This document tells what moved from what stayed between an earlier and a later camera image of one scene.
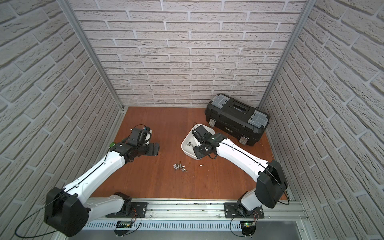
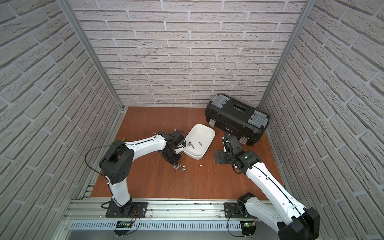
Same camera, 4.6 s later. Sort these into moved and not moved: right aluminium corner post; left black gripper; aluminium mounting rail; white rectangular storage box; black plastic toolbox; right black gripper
Moved: right black gripper; left black gripper
Not moved: black plastic toolbox; white rectangular storage box; aluminium mounting rail; right aluminium corner post
